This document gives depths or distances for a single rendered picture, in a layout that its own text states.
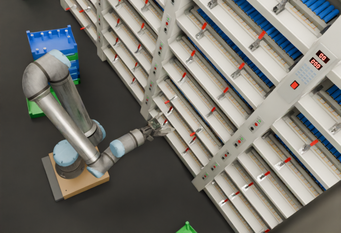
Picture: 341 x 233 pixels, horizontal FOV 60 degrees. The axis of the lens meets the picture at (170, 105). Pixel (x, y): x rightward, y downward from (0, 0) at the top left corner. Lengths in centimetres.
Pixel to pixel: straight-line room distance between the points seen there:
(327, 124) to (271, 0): 49
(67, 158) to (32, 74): 59
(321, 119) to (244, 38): 43
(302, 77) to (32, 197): 181
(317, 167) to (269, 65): 46
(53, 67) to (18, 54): 136
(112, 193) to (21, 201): 59
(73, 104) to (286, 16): 114
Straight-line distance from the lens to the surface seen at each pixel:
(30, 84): 149
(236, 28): 131
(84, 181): 208
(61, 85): 159
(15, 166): 235
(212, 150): 185
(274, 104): 129
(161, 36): 173
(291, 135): 136
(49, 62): 152
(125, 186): 224
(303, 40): 111
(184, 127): 207
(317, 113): 122
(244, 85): 139
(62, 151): 188
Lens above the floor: 215
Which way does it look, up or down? 57 degrees down
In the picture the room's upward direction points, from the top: 22 degrees clockwise
